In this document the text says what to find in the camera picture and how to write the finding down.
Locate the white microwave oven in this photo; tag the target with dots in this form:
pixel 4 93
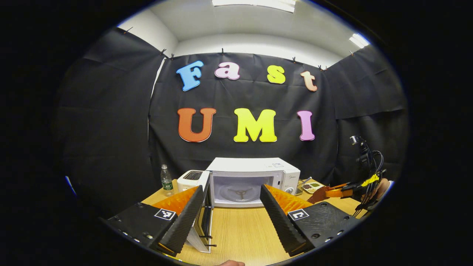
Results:
pixel 251 164

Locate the blue white striped stick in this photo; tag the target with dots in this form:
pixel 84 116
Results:
pixel 307 180

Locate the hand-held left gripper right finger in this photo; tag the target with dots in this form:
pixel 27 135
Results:
pixel 281 225

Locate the large ceiling light panel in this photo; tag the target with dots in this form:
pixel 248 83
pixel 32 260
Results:
pixel 255 4

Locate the white divided dish of beans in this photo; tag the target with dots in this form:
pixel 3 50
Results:
pixel 313 186

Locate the black backdrop cloth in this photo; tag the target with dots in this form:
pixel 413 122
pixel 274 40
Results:
pixel 251 99

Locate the clear plastic water bottle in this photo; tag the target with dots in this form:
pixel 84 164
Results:
pixel 166 181

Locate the small ceiling light panel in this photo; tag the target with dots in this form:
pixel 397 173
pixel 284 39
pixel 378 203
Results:
pixel 359 40

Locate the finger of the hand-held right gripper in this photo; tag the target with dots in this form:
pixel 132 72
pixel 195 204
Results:
pixel 340 185
pixel 338 193

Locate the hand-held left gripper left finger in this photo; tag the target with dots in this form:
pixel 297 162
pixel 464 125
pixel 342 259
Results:
pixel 184 221

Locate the white toaster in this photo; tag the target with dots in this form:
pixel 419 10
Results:
pixel 186 179

